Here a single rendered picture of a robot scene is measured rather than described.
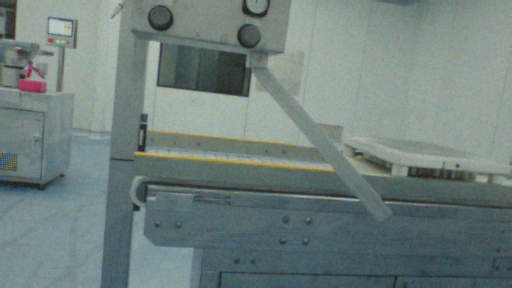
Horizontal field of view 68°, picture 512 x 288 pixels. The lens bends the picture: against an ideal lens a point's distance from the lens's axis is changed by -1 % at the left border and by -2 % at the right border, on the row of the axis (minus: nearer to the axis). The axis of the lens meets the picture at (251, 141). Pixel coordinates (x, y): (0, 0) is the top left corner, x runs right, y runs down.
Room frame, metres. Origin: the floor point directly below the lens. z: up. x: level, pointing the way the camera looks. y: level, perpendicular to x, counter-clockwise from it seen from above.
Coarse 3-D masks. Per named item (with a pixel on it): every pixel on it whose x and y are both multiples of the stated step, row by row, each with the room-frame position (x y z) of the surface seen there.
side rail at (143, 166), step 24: (144, 168) 0.57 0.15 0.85; (168, 168) 0.57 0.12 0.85; (192, 168) 0.58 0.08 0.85; (216, 168) 0.59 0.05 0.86; (240, 168) 0.60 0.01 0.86; (264, 168) 0.60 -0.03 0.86; (288, 168) 0.61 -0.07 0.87; (384, 192) 0.65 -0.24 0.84; (408, 192) 0.66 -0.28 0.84; (432, 192) 0.67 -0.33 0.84; (456, 192) 0.68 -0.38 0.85; (480, 192) 0.69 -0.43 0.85; (504, 192) 0.70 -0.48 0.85
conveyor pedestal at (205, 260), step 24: (192, 264) 0.80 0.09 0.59; (216, 264) 0.64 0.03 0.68; (264, 264) 0.65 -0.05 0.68; (288, 264) 0.66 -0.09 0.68; (312, 264) 0.67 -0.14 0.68; (336, 264) 0.68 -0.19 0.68; (360, 264) 0.69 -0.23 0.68; (384, 264) 0.70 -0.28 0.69; (408, 264) 0.71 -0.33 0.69; (432, 264) 0.72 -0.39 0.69; (456, 264) 0.74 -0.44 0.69; (480, 264) 0.75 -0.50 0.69
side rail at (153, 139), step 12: (156, 144) 0.83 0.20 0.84; (168, 144) 0.84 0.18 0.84; (180, 144) 0.84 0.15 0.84; (192, 144) 0.85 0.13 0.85; (204, 144) 0.85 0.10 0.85; (216, 144) 0.86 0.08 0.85; (228, 144) 0.86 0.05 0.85; (240, 144) 0.87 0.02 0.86; (252, 144) 0.88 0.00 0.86; (264, 144) 0.88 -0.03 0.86; (276, 144) 0.89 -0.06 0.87; (276, 156) 0.89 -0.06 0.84; (288, 156) 0.89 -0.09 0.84; (300, 156) 0.90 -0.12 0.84; (312, 156) 0.91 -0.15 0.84
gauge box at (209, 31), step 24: (144, 0) 0.53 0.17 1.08; (192, 0) 0.55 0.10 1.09; (216, 0) 0.55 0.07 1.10; (240, 0) 0.56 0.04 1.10; (288, 0) 0.57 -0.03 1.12; (144, 24) 0.53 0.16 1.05; (192, 24) 0.55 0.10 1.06; (216, 24) 0.55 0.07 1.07; (240, 24) 0.56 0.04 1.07; (264, 24) 0.57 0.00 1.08; (216, 48) 0.63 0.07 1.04; (240, 48) 0.58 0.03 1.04; (264, 48) 0.57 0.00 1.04
